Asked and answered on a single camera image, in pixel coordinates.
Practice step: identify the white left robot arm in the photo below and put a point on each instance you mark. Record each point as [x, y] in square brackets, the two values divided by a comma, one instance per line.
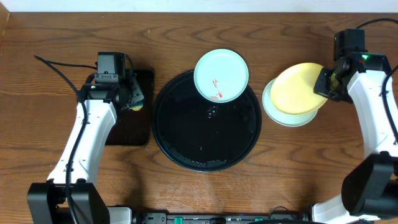
[69, 195]

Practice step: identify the light blue plate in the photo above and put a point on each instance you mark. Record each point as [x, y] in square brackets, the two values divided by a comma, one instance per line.
[280, 117]

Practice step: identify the green and yellow sponge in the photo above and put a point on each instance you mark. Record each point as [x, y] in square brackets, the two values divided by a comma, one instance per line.
[137, 106]

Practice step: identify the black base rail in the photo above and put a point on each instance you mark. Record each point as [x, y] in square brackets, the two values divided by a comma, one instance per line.
[163, 218]

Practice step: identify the pale green plate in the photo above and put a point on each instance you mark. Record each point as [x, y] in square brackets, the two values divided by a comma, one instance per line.
[221, 75]

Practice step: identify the black rectangular tray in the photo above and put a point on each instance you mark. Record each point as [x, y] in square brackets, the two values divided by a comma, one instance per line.
[133, 128]

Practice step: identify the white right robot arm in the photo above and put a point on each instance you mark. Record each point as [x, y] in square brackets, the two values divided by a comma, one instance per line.
[369, 192]

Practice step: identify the yellow plate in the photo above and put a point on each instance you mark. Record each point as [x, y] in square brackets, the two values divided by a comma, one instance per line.
[292, 91]

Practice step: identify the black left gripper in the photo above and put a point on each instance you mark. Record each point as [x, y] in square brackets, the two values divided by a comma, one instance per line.
[134, 85]

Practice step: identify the black round tray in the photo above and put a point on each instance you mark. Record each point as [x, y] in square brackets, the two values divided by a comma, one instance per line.
[201, 135]

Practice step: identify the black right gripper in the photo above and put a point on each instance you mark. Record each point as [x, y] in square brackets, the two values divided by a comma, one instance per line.
[319, 86]

